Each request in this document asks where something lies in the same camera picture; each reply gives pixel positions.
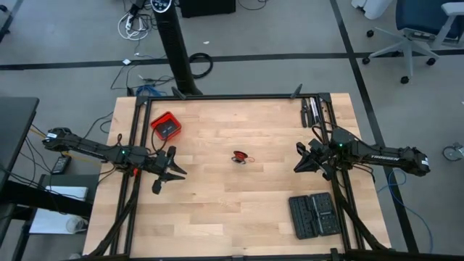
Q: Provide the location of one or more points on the red collapsible bin black rim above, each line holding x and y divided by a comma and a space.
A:
156, 121

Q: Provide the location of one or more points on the black desk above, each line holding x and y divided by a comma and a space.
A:
16, 127

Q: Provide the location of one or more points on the blue office chair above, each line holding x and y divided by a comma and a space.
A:
424, 18

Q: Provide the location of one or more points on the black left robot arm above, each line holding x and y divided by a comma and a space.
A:
94, 148

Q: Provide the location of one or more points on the white paper sheet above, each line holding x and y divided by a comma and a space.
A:
54, 221

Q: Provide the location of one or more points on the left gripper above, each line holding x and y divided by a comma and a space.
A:
161, 165

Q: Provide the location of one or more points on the black cabinet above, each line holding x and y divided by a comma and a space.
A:
207, 8

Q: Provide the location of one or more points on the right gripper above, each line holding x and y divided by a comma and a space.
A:
320, 159

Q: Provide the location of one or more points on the silver metal tool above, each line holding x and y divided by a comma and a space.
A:
314, 108

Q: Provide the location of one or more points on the white wall plug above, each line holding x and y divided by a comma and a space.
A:
126, 61

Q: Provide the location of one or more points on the black pen tool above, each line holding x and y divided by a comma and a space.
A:
304, 112

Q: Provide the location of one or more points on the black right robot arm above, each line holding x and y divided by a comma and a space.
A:
384, 156

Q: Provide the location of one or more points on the caster wheel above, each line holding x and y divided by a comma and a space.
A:
453, 152

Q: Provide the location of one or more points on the black aluminium table frame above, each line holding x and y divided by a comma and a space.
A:
232, 97

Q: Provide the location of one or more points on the black power adapter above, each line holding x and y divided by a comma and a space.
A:
61, 165

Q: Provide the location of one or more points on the black open bit case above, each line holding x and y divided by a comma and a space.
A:
314, 215

